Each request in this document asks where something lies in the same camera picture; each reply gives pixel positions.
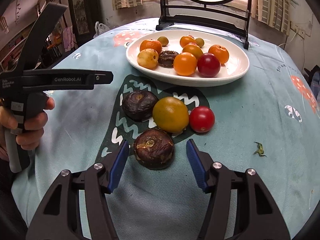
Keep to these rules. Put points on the small orange tangerine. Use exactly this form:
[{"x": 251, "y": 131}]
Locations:
[{"x": 220, "y": 52}]

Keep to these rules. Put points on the white plastic bag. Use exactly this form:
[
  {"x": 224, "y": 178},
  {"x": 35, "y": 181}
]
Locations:
[{"x": 100, "y": 28}]

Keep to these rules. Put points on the orange-yellow tomato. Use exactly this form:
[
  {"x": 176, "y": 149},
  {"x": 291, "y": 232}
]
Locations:
[{"x": 193, "y": 49}]

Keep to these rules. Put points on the red cherry tomato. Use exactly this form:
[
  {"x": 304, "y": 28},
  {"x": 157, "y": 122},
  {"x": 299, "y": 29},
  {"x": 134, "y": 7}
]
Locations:
[{"x": 201, "y": 119}]

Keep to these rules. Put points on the dark red plum tomato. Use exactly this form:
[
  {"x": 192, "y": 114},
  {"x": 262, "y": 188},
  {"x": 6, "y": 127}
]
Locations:
[{"x": 208, "y": 65}]

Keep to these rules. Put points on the yellow-green tomato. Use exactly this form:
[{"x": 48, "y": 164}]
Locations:
[{"x": 170, "y": 114}]

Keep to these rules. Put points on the person's left hand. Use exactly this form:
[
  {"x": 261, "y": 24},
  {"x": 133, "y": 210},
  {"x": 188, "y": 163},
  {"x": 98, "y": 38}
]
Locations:
[{"x": 30, "y": 139}]

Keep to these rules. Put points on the small yellow-green fruit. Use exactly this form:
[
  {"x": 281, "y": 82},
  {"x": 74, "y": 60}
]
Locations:
[{"x": 199, "y": 42}]

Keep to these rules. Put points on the right checked curtain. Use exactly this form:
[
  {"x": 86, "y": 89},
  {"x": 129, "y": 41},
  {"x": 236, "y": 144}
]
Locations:
[{"x": 274, "y": 13}]

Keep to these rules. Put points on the light blue patterned tablecloth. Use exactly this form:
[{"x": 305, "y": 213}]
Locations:
[{"x": 272, "y": 104}]

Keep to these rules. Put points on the dark water chestnut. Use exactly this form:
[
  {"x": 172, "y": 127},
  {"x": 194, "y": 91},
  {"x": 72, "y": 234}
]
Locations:
[
  {"x": 139, "y": 105},
  {"x": 166, "y": 58},
  {"x": 154, "y": 149}
]

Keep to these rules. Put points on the white oval plate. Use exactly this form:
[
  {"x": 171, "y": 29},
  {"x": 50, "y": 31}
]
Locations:
[{"x": 236, "y": 67}]

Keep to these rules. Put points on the small yellow round fruit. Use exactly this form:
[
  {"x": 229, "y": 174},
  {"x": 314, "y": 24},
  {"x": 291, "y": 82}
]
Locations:
[{"x": 163, "y": 40}]

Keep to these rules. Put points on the large orange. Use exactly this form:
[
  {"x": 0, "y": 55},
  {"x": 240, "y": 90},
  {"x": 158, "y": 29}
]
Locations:
[
  {"x": 151, "y": 44},
  {"x": 185, "y": 64}
]

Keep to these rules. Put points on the pink hanging cloth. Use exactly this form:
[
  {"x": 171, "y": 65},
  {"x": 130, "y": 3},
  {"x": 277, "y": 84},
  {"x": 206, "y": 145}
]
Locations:
[{"x": 67, "y": 36}]

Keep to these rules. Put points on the dark water chestnut back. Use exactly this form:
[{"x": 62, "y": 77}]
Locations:
[{"x": 139, "y": 105}]

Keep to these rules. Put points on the large yellow passion fruit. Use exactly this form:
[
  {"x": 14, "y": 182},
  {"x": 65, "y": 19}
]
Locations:
[{"x": 148, "y": 58}]

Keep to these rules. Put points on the framed wall picture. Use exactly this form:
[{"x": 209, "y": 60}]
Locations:
[{"x": 84, "y": 15}]

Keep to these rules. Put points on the green tomato stem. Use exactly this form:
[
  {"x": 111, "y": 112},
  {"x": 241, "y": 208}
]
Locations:
[{"x": 260, "y": 150}]

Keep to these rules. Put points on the orange fruit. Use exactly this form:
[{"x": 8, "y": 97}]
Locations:
[{"x": 187, "y": 39}]

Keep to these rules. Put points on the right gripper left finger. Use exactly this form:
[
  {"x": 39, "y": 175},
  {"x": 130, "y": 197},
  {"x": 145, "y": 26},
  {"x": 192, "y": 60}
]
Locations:
[{"x": 58, "y": 214}]

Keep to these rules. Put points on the blue cloth pile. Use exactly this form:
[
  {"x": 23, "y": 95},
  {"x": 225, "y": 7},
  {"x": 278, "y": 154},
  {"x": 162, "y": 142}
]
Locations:
[{"x": 315, "y": 86}]

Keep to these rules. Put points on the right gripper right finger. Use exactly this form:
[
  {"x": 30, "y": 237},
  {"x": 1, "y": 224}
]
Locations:
[{"x": 257, "y": 214}]

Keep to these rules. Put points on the round painted screen on stand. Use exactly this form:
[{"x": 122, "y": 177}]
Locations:
[{"x": 167, "y": 20}]

